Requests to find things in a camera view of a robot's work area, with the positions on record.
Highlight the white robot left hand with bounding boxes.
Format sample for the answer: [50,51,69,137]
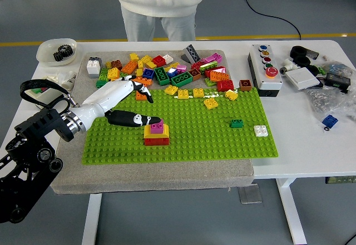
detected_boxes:
[74,75,162,133]

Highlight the yellow curved brick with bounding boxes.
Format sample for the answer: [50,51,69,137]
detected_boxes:
[144,124,170,139]

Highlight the magenta square brick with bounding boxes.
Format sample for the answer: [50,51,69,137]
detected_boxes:
[150,119,165,134]

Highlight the white and grey brick stack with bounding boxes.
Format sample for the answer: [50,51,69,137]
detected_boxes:
[86,57,103,79]

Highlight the orange flat long brick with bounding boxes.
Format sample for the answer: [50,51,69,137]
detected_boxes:
[132,76,153,87]

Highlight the green long upturned brick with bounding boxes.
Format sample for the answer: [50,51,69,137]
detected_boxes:
[170,72,193,87]
[154,67,170,86]

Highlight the red stepped brick stack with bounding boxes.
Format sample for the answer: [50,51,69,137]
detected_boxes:
[144,137,170,147]

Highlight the brown upturned brick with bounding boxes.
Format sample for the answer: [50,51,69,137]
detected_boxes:
[187,68,201,81]

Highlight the grey long brick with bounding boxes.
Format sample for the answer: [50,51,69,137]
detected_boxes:
[180,44,201,64]

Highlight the lime green long brick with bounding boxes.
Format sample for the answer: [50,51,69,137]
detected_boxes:
[199,61,219,74]

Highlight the pink long brick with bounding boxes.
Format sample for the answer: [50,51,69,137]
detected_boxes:
[204,52,223,64]

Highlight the red glossy sloped brick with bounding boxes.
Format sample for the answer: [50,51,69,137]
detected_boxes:
[204,66,228,76]

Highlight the red rounded brick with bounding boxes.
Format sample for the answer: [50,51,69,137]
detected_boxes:
[216,79,234,92]

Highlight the white plastic bowl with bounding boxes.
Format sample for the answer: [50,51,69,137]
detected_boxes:
[36,38,78,67]

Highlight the grey-brown mat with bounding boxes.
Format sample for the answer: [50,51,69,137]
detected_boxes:
[49,49,255,195]

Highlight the green studded baseplate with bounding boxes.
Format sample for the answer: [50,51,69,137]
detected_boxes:
[81,86,279,166]

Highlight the white table leg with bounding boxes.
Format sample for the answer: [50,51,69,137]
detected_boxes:
[275,177,308,245]
[82,193,103,245]

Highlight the white push-button control box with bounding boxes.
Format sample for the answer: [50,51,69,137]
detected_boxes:
[247,43,284,98]

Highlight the grey floor plate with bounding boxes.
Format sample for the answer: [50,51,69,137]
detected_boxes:
[238,184,264,204]

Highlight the white pipe fitting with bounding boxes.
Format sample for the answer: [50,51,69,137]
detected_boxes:
[279,58,301,76]

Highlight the black clamp with metal plate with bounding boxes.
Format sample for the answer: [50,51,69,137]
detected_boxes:
[289,45,320,60]

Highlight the clear bag of screws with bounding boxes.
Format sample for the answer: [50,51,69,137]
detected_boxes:
[304,85,356,123]

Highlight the black power adapter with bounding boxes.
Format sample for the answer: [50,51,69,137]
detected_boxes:
[324,72,352,93]

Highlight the clear bag of blue parts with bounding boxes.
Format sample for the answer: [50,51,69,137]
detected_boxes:
[319,61,356,76]

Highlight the table height control panel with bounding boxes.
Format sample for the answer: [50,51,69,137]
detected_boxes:
[325,175,356,184]

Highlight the white switch box green red buttons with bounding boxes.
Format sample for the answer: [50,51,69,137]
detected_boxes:
[26,86,56,106]

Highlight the white wall switch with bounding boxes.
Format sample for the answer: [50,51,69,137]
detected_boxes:
[285,67,321,91]

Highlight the black floor cable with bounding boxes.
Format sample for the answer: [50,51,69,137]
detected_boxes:
[241,0,303,41]

